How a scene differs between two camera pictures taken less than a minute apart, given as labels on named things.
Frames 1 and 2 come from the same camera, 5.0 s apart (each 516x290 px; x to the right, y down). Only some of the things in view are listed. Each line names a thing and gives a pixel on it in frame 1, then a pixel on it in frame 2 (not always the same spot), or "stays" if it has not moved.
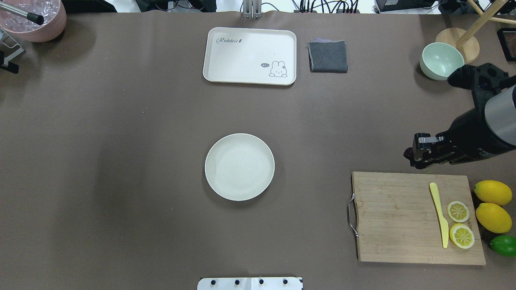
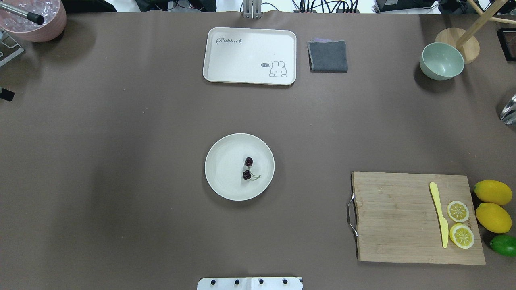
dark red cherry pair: [408, 153] -> [247, 175]
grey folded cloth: [327, 56] stays
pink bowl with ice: [53, 11] stays
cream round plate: [239, 166] stays
